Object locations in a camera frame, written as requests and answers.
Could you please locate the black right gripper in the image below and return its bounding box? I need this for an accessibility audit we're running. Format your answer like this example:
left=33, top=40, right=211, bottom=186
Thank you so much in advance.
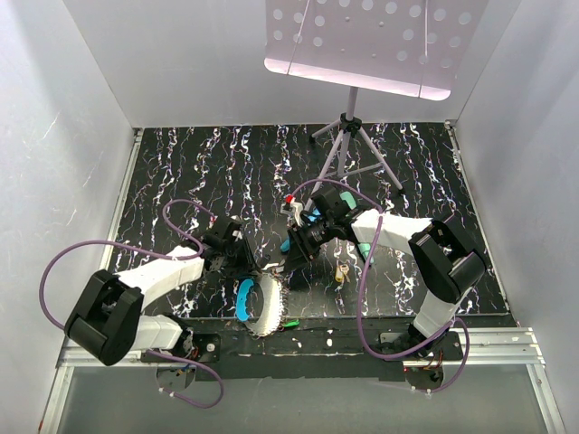
left=283, top=216, right=336, bottom=272

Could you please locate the orange capped key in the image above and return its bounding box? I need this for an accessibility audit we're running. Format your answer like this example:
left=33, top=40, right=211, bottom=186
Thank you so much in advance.
left=335, top=264, right=350, bottom=284

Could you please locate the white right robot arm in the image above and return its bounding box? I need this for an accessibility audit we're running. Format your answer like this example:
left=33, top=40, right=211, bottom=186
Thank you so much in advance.
left=281, top=187, right=488, bottom=360

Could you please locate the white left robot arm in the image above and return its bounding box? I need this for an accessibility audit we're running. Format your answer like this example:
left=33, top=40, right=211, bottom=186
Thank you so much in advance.
left=63, top=217, right=270, bottom=366

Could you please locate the green toy microphone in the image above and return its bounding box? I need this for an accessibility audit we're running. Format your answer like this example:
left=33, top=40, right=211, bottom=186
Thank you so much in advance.
left=340, top=191, right=371, bottom=261

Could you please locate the pink perforated music stand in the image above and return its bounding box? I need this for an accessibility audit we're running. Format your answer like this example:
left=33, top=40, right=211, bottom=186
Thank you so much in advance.
left=263, top=0, right=492, bottom=198

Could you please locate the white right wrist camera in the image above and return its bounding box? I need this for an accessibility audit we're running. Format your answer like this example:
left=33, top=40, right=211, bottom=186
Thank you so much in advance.
left=280, top=194, right=303, bottom=228

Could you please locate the black table front rail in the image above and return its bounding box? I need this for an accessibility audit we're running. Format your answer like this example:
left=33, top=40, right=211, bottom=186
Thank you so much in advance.
left=148, top=316, right=435, bottom=383

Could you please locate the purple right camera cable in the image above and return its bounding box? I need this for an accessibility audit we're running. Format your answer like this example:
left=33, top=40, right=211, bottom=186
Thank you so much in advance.
left=289, top=178, right=470, bottom=392

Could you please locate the aluminium frame right rail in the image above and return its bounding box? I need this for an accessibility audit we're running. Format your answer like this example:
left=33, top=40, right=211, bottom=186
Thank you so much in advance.
left=445, top=119, right=566, bottom=434

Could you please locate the aluminium frame rail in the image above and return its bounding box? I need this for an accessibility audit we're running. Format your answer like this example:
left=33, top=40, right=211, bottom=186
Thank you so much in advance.
left=445, top=119, right=566, bottom=434
left=38, top=127, right=144, bottom=430

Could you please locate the aluminium frame left rail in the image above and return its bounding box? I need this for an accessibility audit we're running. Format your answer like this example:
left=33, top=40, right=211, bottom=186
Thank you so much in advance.
left=38, top=127, right=144, bottom=430

